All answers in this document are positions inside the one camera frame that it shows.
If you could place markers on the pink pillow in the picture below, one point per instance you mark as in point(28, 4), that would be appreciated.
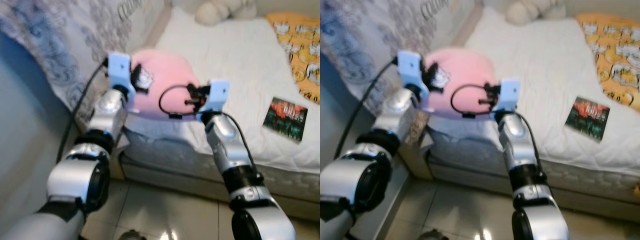
point(470, 75)
point(170, 75)

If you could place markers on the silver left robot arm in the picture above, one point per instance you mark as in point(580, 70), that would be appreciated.
point(350, 180)
point(75, 175)

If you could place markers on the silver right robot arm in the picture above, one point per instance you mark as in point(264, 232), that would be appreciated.
point(517, 140)
point(225, 140)

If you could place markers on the white mattress bed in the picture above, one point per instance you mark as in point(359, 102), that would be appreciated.
point(240, 60)
point(540, 60)

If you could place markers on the grey patterned cloth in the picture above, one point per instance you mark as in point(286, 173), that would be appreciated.
point(370, 30)
point(65, 35)

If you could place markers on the dark cover book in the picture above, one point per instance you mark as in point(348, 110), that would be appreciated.
point(285, 120)
point(587, 117)

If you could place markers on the yellow cartoon egg blanket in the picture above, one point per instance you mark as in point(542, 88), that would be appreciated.
point(300, 45)
point(615, 50)

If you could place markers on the dark robot foot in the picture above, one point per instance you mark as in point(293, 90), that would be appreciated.
point(432, 235)
point(132, 235)

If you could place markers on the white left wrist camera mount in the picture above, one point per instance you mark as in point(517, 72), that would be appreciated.
point(120, 67)
point(410, 65)

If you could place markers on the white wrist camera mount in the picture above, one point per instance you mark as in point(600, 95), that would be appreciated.
point(410, 65)
point(217, 95)
point(120, 67)
point(510, 95)

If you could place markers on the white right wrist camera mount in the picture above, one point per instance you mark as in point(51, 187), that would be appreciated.
point(217, 95)
point(510, 95)

